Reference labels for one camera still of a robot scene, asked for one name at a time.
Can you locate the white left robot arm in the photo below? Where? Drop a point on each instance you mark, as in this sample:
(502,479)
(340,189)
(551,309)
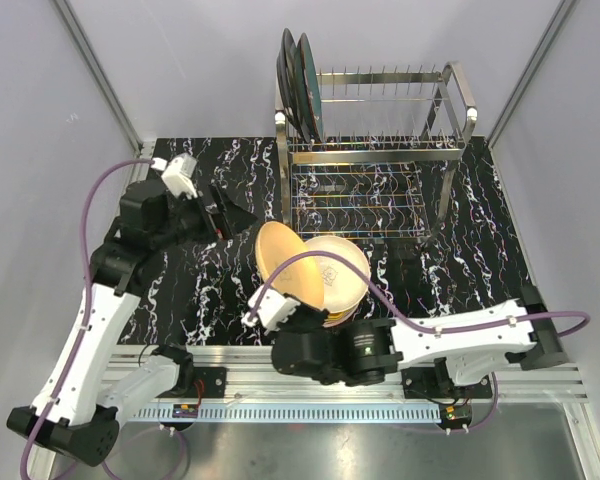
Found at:
(72,415)

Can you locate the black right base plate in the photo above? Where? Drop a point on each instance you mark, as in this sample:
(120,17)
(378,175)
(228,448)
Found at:
(429,383)

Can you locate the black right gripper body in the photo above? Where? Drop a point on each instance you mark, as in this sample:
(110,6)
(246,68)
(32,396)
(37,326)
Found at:
(304,318)

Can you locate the slotted cable duct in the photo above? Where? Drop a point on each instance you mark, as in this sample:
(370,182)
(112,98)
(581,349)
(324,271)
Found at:
(288,413)

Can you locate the steel wire dish rack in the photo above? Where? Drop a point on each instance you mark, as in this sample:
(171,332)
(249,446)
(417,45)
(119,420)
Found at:
(383,170)

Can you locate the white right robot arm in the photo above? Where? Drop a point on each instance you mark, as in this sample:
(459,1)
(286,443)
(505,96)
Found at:
(468,346)

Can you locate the pink bottom plate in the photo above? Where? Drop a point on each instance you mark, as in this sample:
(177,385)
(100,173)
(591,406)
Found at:
(333,307)

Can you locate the cream plate with bear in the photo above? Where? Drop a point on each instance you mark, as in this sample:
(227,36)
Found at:
(340,283)

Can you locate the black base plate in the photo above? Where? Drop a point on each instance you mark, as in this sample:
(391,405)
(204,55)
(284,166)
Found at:
(210,382)
(429,383)

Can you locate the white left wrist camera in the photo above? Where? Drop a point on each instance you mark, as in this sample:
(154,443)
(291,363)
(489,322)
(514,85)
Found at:
(177,174)

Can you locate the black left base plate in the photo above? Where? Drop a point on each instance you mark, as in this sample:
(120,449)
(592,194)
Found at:
(210,382)

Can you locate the aluminium front rail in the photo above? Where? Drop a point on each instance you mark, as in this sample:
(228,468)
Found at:
(124,376)

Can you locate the blue glazed plate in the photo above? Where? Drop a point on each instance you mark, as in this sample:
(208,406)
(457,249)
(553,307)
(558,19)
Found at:
(308,92)

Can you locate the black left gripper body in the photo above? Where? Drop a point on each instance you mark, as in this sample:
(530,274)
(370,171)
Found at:
(190,220)

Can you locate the yellow plate with drawing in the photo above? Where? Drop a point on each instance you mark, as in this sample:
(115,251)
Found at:
(276,243)

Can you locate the dark striped rim plate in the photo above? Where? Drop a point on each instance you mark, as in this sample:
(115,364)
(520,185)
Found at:
(285,80)

